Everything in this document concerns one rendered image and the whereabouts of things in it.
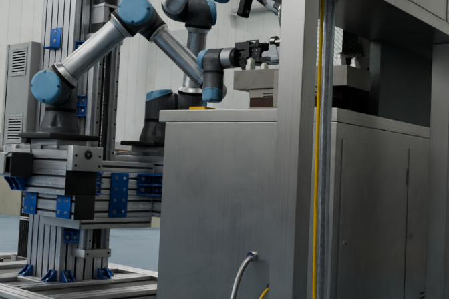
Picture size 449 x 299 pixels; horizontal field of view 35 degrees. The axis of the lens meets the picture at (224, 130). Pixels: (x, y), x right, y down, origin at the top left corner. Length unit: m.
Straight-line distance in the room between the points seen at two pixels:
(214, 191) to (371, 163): 0.49
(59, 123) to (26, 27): 8.23
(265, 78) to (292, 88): 0.73
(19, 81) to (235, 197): 1.41
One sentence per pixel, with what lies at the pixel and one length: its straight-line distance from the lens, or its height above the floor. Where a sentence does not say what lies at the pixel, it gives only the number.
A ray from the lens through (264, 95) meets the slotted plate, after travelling 2.24.
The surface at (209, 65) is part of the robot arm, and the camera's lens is 2.57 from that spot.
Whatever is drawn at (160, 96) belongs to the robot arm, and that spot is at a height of 1.01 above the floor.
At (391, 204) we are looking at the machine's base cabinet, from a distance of 2.37.
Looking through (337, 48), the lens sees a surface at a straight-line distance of 2.35.
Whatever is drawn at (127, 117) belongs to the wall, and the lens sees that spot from 11.93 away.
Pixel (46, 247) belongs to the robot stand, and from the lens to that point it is 3.11.
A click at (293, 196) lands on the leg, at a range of 1.49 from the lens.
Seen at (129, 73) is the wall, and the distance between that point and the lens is 11.99.
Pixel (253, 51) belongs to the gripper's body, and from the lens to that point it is 2.49.
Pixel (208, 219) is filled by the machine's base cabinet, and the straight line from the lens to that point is 2.25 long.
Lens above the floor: 0.71
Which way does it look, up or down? 3 degrees up
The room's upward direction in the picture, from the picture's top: 3 degrees clockwise
